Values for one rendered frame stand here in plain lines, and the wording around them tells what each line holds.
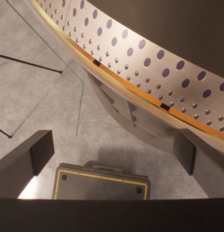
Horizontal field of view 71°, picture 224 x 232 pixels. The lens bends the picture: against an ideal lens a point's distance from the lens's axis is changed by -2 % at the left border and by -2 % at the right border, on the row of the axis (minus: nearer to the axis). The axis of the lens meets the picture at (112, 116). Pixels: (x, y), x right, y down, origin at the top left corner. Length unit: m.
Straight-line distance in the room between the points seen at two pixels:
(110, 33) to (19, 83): 1.77
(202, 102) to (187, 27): 0.12
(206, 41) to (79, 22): 0.24
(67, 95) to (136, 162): 0.93
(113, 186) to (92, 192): 0.15
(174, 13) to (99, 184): 1.12
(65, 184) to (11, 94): 1.20
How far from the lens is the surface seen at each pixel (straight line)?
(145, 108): 0.33
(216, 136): 0.34
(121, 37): 0.32
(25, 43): 2.22
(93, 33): 0.36
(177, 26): 0.27
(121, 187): 1.21
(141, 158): 1.49
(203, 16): 0.26
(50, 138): 0.17
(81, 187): 1.28
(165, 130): 0.71
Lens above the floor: 1.48
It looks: 78 degrees down
